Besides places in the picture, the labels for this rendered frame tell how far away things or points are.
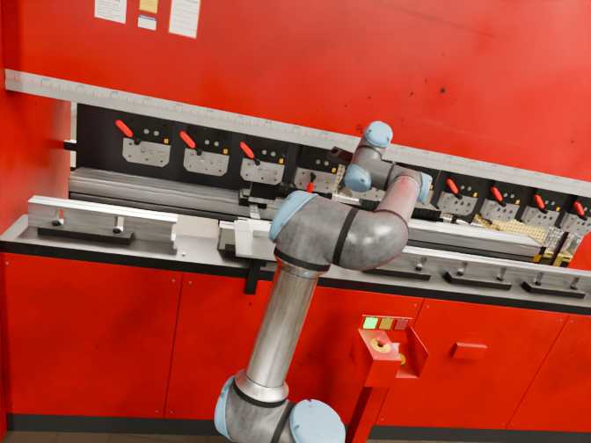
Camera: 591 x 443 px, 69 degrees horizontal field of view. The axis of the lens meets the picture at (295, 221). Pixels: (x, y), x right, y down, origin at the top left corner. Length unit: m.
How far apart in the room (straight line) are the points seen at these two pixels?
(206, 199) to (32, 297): 0.73
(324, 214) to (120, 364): 1.29
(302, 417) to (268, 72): 1.05
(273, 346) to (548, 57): 1.43
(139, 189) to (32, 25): 0.70
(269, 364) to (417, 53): 1.15
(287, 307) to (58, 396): 1.37
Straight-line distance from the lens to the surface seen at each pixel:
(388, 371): 1.55
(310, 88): 1.51
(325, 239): 0.77
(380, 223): 0.79
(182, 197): 1.87
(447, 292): 1.89
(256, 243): 1.49
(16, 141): 1.73
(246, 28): 1.47
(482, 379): 2.32
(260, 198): 1.62
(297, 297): 0.83
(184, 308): 1.69
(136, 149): 1.55
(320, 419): 0.93
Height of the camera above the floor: 1.66
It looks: 22 degrees down
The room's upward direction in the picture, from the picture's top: 14 degrees clockwise
